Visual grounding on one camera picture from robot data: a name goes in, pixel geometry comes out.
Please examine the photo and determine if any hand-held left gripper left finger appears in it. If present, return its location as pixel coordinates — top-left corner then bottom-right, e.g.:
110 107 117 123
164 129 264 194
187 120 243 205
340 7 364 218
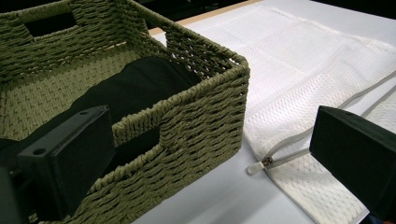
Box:
18 105 117 220

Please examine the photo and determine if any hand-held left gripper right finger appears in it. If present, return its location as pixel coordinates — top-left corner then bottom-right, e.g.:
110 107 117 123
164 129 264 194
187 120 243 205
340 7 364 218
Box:
309 105 396 221

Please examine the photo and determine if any white mesh laundry bag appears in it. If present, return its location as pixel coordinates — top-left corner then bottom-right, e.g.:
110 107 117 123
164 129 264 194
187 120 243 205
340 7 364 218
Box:
152 4 396 224

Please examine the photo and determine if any black cloth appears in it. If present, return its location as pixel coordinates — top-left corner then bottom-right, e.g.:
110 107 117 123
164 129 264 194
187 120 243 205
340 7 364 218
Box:
0 55 204 178

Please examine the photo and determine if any green woven basket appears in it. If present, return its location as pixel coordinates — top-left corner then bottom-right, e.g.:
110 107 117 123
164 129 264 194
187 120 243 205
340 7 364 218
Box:
0 0 251 224

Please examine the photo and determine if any white board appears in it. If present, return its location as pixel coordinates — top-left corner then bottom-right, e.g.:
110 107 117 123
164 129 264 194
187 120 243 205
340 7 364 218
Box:
130 0 396 224

